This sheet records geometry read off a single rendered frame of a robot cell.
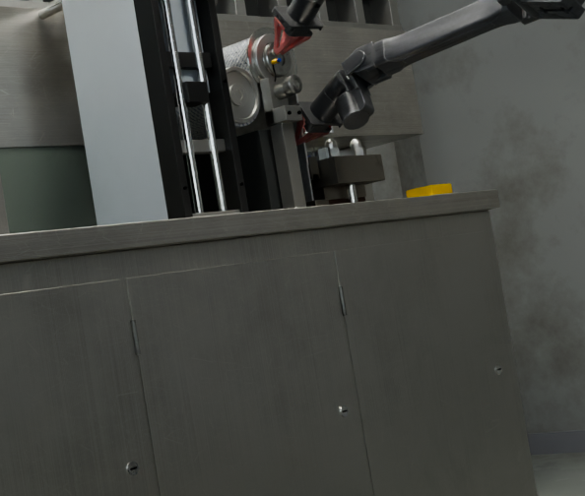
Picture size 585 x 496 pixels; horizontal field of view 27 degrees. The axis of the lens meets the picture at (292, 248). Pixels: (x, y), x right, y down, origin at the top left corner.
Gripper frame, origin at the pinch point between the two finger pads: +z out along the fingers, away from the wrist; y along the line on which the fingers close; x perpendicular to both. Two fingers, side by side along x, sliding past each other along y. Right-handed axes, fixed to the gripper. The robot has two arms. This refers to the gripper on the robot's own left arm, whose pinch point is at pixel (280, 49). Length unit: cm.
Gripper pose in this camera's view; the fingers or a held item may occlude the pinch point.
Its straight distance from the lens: 264.9
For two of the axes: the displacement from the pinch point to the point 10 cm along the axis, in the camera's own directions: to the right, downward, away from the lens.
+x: -5.5, -7.2, 4.2
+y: 7.0, -1.3, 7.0
